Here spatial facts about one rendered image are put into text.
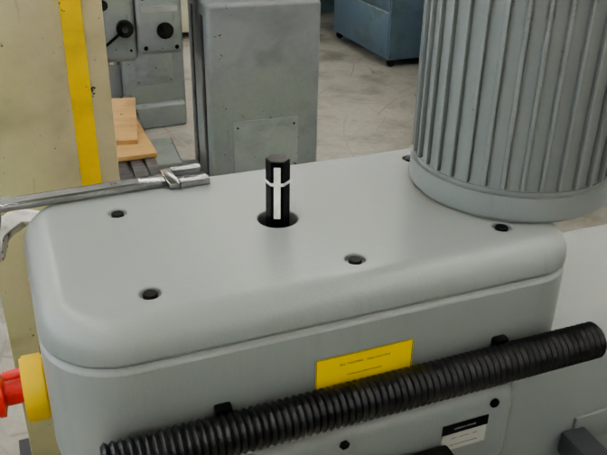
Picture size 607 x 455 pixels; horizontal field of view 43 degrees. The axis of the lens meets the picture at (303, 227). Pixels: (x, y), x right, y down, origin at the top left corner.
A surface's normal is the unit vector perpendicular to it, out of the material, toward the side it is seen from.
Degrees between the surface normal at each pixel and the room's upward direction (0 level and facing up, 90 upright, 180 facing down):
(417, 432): 90
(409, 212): 0
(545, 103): 90
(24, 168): 90
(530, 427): 90
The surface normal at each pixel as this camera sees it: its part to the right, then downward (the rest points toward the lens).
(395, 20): 0.37, 0.44
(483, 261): 0.28, -0.32
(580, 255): 0.02, -0.88
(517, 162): -0.26, 0.44
